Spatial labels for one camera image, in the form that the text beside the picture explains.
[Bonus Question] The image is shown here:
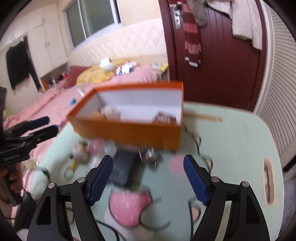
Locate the white knitted sweater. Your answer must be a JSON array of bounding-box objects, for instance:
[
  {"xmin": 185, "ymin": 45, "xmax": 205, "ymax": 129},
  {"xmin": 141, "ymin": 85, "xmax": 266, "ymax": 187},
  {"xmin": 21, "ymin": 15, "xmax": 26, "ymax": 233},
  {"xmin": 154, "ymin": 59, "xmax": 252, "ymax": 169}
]
[{"xmin": 207, "ymin": 0, "xmax": 263, "ymax": 50}]

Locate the pink bed duvet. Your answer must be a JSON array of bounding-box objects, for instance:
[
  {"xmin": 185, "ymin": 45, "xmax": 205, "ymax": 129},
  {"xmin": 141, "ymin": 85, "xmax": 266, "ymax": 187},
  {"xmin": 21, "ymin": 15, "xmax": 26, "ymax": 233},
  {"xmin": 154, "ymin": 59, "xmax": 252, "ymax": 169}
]
[{"xmin": 3, "ymin": 66, "xmax": 163, "ymax": 209}]

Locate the left hand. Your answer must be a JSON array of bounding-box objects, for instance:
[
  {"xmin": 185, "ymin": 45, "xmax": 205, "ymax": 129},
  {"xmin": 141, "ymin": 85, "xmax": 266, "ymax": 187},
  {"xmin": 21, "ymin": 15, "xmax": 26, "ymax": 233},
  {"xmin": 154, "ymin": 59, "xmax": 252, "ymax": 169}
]
[{"xmin": 0, "ymin": 163, "xmax": 23, "ymax": 195}]

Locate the pink heart-shaped case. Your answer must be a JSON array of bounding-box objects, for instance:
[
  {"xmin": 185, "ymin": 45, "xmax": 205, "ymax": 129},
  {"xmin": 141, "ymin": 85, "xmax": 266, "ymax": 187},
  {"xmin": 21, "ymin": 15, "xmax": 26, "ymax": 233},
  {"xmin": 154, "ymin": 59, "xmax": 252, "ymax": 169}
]
[{"xmin": 88, "ymin": 138, "xmax": 106, "ymax": 156}]

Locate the cartoon figure keychain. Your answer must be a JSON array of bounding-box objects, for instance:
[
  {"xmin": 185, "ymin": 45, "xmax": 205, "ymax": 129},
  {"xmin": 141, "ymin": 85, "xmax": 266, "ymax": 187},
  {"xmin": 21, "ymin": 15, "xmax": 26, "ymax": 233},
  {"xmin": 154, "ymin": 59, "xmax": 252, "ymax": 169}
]
[{"xmin": 64, "ymin": 141, "xmax": 91, "ymax": 180}]

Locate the cream tufted headboard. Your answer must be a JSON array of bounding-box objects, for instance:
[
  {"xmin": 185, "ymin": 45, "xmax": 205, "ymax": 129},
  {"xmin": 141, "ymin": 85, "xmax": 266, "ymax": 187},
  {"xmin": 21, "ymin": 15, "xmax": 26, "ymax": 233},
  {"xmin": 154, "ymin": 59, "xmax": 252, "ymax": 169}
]
[{"xmin": 68, "ymin": 18, "xmax": 168, "ymax": 66}]

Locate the blue white snack packet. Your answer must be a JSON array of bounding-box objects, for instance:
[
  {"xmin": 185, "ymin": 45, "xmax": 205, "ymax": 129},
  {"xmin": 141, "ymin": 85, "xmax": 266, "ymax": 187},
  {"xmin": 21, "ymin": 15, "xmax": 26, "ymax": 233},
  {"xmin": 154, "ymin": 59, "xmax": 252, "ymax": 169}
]
[{"xmin": 116, "ymin": 61, "xmax": 137, "ymax": 75}]

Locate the brown snack box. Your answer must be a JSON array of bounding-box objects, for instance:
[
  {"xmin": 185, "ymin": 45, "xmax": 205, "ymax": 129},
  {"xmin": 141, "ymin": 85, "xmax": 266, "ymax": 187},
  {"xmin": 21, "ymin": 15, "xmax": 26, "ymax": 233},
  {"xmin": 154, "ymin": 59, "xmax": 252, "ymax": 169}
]
[{"xmin": 152, "ymin": 112, "xmax": 177, "ymax": 125}]

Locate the blue hair clip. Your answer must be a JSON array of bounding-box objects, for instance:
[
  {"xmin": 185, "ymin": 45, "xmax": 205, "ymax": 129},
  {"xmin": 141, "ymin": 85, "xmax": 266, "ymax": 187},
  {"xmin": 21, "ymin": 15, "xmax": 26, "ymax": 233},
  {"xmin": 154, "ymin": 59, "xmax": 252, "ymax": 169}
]
[{"xmin": 70, "ymin": 98, "xmax": 77, "ymax": 105}]

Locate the silver metal clip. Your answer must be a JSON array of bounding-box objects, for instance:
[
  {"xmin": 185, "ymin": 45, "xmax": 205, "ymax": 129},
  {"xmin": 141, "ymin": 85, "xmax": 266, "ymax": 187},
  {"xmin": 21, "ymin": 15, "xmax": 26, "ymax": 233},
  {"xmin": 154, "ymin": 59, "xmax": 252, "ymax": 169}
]
[{"xmin": 139, "ymin": 147, "xmax": 161, "ymax": 168}]

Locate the clear bubble wrap ball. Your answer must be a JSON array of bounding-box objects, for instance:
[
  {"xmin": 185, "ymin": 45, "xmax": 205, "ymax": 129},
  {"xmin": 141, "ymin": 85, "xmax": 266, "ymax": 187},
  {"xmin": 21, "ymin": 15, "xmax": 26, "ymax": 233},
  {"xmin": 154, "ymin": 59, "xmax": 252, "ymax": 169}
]
[{"xmin": 88, "ymin": 140, "xmax": 117, "ymax": 169}]

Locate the window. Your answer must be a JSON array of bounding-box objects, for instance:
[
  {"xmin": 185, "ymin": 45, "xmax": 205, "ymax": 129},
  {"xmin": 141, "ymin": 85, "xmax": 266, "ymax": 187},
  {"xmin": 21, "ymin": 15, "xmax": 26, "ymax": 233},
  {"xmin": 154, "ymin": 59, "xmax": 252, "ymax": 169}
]
[{"xmin": 63, "ymin": 0, "xmax": 122, "ymax": 50}]

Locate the red pink striped scarf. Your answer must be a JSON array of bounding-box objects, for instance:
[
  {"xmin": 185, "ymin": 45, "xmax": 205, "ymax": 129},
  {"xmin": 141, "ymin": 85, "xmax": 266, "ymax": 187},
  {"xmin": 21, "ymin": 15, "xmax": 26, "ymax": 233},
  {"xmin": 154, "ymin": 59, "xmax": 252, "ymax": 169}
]
[{"xmin": 181, "ymin": 1, "xmax": 201, "ymax": 68}]

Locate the black red pouch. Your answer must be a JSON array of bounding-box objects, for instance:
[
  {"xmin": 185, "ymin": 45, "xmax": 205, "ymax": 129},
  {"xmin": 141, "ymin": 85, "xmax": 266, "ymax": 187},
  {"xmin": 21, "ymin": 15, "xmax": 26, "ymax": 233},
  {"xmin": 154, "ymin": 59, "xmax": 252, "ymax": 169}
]
[{"xmin": 109, "ymin": 149, "xmax": 140, "ymax": 187}]

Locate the black hanging garment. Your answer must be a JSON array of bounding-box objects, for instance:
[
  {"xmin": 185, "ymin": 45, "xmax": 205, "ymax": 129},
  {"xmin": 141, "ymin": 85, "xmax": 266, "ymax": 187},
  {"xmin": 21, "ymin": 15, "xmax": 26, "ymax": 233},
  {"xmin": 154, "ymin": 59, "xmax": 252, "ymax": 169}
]
[{"xmin": 6, "ymin": 36, "xmax": 42, "ymax": 92}]

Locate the yellow pillow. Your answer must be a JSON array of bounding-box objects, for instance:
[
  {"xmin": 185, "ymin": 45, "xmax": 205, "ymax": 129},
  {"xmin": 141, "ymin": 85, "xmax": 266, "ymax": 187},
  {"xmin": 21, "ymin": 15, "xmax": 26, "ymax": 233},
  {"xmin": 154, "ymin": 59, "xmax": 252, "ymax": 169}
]
[{"xmin": 76, "ymin": 59, "xmax": 128, "ymax": 85}]

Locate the white tissue pack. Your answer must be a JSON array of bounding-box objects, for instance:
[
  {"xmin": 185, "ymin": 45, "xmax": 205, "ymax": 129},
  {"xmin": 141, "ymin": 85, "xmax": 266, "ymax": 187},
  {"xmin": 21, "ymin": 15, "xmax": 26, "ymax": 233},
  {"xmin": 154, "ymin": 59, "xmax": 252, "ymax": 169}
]
[{"xmin": 99, "ymin": 58, "xmax": 113, "ymax": 71}]

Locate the white slatted closet door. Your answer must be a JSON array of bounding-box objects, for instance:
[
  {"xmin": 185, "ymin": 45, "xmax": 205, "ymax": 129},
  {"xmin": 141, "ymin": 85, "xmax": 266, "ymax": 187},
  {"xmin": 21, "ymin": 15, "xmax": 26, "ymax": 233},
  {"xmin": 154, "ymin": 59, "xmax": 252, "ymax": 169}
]
[{"xmin": 256, "ymin": 3, "xmax": 295, "ymax": 168}]

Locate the dark red wooden door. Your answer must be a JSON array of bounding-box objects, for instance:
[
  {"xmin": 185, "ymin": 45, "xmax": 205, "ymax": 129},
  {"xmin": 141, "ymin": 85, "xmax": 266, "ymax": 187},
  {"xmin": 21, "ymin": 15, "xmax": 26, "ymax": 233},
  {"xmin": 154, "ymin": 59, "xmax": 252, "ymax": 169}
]
[{"xmin": 159, "ymin": 1, "xmax": 266, "ymax": 111}]

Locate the dark red pillow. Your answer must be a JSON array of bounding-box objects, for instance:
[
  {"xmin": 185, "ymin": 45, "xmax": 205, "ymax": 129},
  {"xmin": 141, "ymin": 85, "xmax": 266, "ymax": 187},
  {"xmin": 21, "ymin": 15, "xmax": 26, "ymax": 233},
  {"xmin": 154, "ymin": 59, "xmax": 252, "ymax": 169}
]
[{"xmin": 63, "ymin": 66, "xmax": 90, "ymax": 89}]

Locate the orange cardboard box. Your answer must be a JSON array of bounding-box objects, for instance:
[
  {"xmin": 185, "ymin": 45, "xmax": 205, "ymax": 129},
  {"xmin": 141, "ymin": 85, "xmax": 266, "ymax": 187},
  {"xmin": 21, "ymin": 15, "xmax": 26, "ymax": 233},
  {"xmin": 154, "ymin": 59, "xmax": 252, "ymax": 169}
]
[{"xmin": 67, "ymin": 81, "xmax": 184, "ymax": 151}]

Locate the white tissue ball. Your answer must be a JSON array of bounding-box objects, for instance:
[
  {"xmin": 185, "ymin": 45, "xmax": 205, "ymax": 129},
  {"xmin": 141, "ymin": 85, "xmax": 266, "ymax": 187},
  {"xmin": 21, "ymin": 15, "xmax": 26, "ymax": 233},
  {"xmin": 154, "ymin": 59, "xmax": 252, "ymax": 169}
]
[{"xmin": 100, "ymin": 105, "xmax": 120, "ymax": 121}]

